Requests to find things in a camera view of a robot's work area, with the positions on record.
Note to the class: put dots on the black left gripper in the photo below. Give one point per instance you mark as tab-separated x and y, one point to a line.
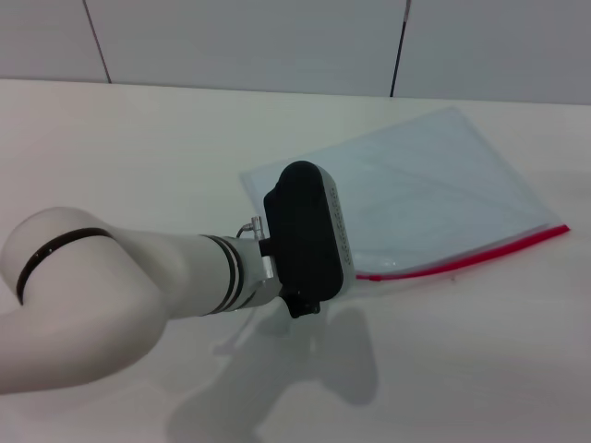
302	307

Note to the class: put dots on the clear red-zip document bag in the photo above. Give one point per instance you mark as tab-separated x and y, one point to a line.
438	194

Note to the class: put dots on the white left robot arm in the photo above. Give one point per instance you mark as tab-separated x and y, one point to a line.
115	286

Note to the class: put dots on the pale blue paper sheets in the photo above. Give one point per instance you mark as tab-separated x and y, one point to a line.
429	184

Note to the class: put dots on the black silver wrist camera box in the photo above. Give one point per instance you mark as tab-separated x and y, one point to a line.
302	231

